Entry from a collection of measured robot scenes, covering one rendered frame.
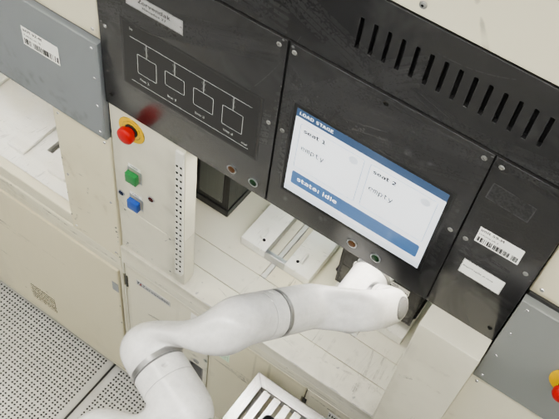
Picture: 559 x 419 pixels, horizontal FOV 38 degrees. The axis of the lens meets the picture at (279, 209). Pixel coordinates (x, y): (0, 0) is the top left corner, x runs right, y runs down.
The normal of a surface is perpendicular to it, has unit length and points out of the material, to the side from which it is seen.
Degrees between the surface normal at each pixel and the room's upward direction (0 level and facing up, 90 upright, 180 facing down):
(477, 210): 90
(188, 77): 90
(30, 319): 0
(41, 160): 0
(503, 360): 90
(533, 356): 90
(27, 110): 0
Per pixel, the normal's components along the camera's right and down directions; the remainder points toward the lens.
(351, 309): 0.04, 0.11
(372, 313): 0.32, 0.18
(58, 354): 0.11, -0.58
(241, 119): -0.57, 0.63
